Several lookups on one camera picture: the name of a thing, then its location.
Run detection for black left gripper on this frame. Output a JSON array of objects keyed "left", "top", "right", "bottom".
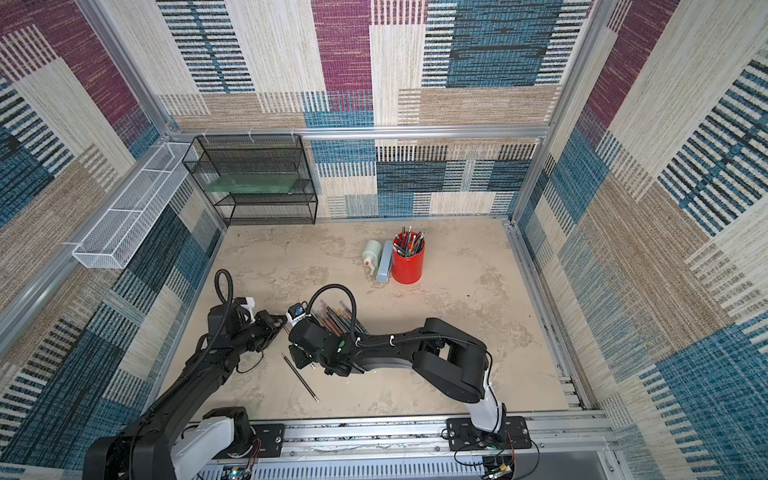
[{"left": 231, "top": 311, "right": 288, "bottom": 356}]

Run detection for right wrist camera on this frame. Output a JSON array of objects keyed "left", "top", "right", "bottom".
[{"left": 286, "top": 302, "right": 307, "bottom": 328}]

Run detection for white wire mesh basket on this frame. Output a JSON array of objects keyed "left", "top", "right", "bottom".
[{"left": 72, "top": 142, "right": 189, "bottom": 269}]

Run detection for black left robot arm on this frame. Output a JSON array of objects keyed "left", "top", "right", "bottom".
[{"left": 82, "top": 269, "right": 286, "bottom": 479}]

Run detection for black wire mesh shelf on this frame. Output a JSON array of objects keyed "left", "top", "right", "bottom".
[{"left": 182, "top": 134, "right": 318, "bottom": 227}]

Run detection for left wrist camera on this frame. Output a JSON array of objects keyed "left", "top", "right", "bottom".
[{"left": 233, "top": 297, "right": 255, "bottom": 323}]

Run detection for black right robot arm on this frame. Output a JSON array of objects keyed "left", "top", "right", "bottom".
[{"left": 287, "top": 284, "right": 506, "bottom": 436}]

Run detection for green board on shelf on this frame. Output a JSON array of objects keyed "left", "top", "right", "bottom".
[{"left": 205, "top": 174, "right": 299, "bottom": 194}]

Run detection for light blue eraser box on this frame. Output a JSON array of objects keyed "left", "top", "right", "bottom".
[{"left": 376, "top": 240, "right": 394, "bottom": 283}]

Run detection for pencils in red cup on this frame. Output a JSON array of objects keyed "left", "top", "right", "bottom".
[{"left": 393, "top": 228, "right": 425, "bottom": 258}]

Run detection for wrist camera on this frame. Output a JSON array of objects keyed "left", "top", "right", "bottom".
[
  {"left": 286, "top": 302, "right": 307, "bottom": 328},
  {"left": 233, "top": 297, "right": 255, "bottom": 323}
]

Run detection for red pencil cup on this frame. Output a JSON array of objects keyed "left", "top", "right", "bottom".
[{"left": 391, "top": 249, "right": 424, "bottom": 285}]

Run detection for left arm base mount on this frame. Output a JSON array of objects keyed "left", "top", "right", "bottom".
[{"left": 236, "top": 423, "right": 286, "bottom": 461}]

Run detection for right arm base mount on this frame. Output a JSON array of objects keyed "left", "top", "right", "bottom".
[{"left": 440, "top": 415, "right": 533, "bottom": 452}]

